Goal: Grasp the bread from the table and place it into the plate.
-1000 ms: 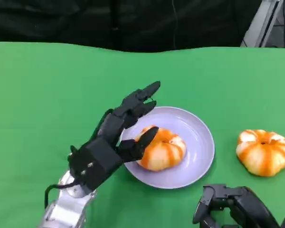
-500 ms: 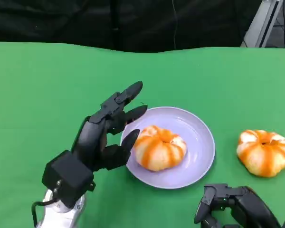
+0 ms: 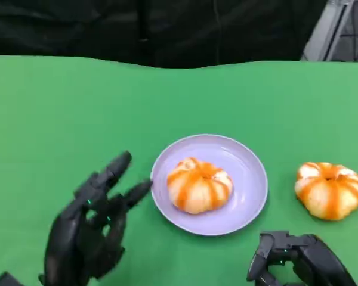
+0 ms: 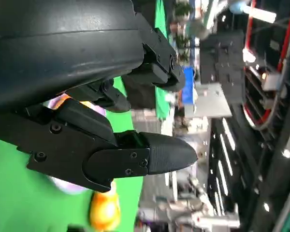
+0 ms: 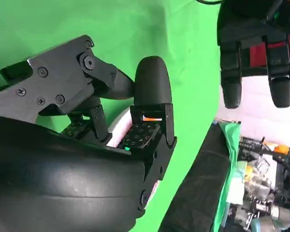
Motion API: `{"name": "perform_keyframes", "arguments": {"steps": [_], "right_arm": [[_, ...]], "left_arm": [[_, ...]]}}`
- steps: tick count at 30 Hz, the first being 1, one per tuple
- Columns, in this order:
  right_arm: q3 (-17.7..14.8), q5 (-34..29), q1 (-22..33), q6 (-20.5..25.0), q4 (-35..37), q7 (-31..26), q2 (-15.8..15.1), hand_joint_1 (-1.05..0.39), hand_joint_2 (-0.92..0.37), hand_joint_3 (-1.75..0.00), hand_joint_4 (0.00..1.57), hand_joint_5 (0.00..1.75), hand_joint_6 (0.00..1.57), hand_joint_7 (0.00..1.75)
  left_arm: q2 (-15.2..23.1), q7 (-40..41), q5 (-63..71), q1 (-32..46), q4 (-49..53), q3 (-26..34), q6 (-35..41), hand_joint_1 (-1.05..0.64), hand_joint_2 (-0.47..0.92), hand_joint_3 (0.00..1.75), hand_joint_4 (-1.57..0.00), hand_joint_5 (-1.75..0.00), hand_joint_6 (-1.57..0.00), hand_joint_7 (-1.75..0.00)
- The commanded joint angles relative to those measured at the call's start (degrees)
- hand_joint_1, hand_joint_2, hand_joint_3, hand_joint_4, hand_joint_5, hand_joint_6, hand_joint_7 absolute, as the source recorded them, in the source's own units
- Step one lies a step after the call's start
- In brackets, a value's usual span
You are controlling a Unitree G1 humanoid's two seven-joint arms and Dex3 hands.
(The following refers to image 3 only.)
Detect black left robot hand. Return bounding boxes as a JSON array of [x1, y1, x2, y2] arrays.
[[38, 150, 153, 286]]

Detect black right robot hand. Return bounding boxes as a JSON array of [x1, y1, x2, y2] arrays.
[[246, 231, 357, 286]]

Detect orange and white bread roll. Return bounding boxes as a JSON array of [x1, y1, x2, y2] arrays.
[[294, 161, 358, 221], [166, 157, 234, 215]]

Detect lilac plate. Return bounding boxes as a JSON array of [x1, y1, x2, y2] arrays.
[[150, 133, 269, 237]]

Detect green table cloth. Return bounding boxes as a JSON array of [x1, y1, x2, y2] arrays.
[[0, 55, 358, 286]]

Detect black backdrop cloth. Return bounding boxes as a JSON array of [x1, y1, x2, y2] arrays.
[[0, 0, 329, 69]]

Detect black floor cables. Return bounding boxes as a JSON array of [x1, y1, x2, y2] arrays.
[[340, 31, 358, 63]]

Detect aluminium frame profile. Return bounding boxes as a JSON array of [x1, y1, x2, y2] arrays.
[[300, 0, 348, 62]]

